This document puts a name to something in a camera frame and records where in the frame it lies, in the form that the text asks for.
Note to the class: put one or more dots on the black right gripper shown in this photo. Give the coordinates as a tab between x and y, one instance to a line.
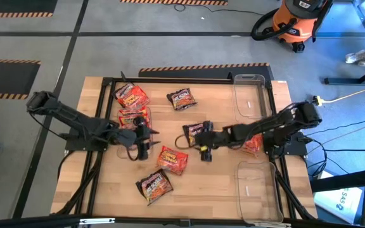
209	139

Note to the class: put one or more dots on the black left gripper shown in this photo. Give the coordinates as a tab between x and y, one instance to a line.
141	139

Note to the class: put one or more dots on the red yellow beef ramen pack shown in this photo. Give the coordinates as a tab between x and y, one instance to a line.
131	111
128	123

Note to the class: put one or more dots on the orange Saucy Noods noodle pack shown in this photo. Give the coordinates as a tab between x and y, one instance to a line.
254	143
172	160
135	98

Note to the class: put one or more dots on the clear plastic bin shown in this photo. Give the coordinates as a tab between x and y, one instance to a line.
249	95
125	153
255	190

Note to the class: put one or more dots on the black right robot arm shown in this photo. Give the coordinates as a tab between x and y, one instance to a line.
258	126

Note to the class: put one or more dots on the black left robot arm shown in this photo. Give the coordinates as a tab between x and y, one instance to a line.
74	117

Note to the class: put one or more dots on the black mat with hazard stripes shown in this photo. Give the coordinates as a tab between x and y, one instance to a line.
201	73
11	6
5	79
170	2

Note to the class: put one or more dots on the orange shop vacuum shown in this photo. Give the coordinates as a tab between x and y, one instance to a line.
291	23

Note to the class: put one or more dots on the black beam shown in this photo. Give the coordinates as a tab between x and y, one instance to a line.
344	181

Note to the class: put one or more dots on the white printed sign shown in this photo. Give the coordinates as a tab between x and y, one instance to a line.
337	204

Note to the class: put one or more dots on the black aluminium table frame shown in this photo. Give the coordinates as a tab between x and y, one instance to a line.
107	81

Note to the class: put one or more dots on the silver metal bracket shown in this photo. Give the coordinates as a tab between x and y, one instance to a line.
97	221

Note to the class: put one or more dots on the black camera mounting rail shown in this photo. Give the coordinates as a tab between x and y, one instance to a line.
27	223

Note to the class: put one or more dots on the black desk frame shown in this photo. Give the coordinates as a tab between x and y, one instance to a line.
344	81

